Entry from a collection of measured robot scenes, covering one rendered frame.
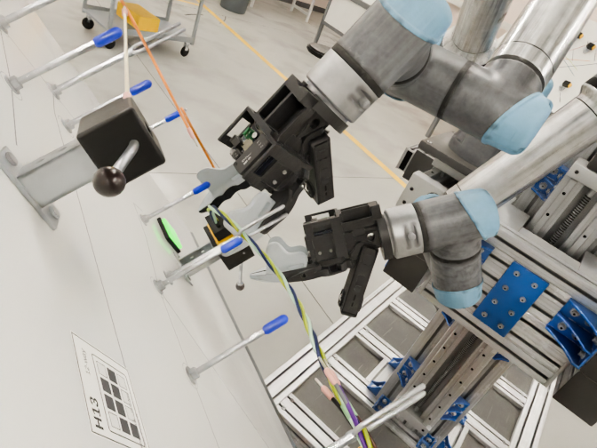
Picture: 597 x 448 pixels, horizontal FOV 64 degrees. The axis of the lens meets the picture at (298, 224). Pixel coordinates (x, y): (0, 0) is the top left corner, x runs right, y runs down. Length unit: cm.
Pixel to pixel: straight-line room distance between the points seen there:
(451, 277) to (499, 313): 50
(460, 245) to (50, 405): 60
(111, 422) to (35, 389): 5
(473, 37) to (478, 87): 49
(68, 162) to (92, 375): 11
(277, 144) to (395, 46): 15
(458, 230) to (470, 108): 18
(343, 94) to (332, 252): 25
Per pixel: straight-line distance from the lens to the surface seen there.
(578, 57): 542
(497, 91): 60
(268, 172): 52
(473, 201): 71
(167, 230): 66
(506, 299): 122
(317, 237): 67
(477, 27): 106
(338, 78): 51
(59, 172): 28
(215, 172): 59
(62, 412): 20
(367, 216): 70
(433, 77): 60
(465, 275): 75
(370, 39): 52
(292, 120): 52
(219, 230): 58
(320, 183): 59
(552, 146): 85
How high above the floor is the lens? 147
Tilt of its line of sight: 31 degrees down
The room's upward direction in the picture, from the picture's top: 24 degrees clockwise
